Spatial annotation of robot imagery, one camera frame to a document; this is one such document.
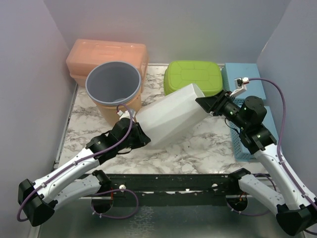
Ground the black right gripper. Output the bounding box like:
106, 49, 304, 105
195, 88, 248, 130

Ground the green plastic tray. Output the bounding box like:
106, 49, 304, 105
163, 60, 223, 96

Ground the white faceted bin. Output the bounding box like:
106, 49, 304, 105
136, 83, 208, 149

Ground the large blue perforated basket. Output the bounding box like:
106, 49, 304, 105
221, 63, 266, 105

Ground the orange round bin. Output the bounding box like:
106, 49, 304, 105
92, 85, 143, 125

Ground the small blue perforated basket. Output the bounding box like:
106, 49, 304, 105
230, 105, 279, 162

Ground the blue-grey round bin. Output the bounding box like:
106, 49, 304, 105
85, 61, 142, 106

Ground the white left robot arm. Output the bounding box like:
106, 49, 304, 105
17, 118, 151, 227

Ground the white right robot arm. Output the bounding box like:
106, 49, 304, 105
196, 91, 317, 236

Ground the orange plastic toolbox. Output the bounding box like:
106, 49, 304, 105
66, 39, 149, 87

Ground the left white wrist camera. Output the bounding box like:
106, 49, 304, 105
117, 110, 136, 121

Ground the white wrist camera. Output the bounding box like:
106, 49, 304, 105
230, 77, 249, 98
117, 110, 136, 121

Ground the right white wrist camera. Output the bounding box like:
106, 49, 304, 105
230, 77, 249, 98

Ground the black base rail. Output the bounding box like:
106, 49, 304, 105
92, 174, 242, 207

